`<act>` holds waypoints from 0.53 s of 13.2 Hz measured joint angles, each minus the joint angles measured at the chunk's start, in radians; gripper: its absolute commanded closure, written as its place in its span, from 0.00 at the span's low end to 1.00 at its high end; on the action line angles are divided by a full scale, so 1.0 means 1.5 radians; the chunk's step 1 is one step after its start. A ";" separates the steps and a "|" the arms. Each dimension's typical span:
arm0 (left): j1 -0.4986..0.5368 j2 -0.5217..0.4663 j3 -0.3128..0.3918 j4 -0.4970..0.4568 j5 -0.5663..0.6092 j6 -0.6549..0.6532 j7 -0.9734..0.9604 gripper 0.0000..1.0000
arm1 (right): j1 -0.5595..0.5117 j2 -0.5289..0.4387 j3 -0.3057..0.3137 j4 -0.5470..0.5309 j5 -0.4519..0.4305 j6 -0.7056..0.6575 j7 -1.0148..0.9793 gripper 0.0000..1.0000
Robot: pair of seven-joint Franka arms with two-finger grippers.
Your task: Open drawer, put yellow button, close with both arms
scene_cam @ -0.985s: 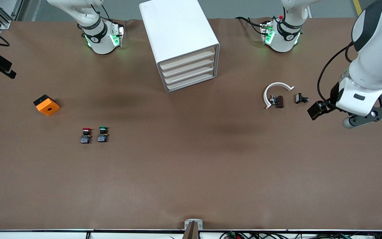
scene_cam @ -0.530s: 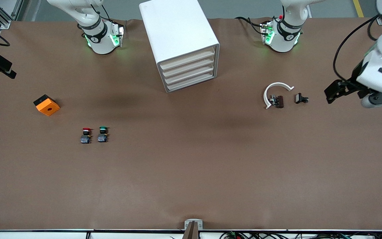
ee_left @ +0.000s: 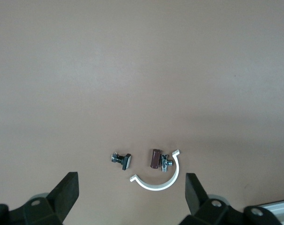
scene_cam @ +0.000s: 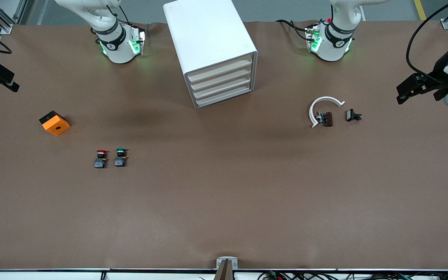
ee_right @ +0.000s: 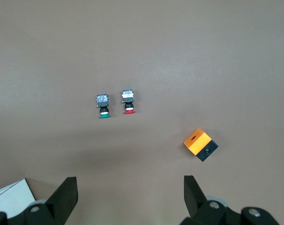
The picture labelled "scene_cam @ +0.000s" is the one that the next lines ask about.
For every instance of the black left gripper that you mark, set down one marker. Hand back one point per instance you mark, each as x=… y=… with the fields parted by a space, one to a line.
x=438 y=69

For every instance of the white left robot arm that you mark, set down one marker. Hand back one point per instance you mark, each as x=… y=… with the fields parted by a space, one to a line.
x=333 y=46

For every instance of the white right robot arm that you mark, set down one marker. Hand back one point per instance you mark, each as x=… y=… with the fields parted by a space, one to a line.
x=111 y=42

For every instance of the red push button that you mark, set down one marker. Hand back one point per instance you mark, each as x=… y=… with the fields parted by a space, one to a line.
x=100 y=159

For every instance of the green push button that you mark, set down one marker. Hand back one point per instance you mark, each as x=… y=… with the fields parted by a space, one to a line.
x=120 y=158

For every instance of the small black electrical component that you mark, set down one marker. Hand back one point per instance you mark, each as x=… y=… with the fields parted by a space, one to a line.
x=350 y=115

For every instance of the orange button enclosure box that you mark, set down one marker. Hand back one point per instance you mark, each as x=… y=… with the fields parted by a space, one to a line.
x=56 y=126

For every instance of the white table edge rail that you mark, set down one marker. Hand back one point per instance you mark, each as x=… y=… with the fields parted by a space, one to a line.
x=33 y=275

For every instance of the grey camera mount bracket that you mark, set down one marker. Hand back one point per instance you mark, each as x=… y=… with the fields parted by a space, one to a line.
x=227 y=268

